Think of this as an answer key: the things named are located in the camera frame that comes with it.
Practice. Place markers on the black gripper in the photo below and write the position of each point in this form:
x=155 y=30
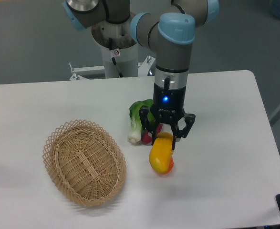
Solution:
x=167 y=108

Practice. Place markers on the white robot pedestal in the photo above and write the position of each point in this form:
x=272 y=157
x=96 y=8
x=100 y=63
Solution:
x=116 y=43

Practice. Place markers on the red radish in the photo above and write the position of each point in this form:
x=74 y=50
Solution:
x=146 y=138

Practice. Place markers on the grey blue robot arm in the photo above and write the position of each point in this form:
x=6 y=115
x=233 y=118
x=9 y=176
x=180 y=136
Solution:
x=169 y=34

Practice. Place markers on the green bok choy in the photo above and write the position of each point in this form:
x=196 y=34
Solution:
x=135 y=133

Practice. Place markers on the woven wicker basket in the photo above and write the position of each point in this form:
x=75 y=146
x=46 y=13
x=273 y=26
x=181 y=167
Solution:
x=85 y=163

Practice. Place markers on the yellow orange mango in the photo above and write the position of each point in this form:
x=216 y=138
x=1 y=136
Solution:
x=160 y=157

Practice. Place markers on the white metal base frame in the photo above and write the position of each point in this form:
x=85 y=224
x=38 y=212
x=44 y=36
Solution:
x=145 y=68

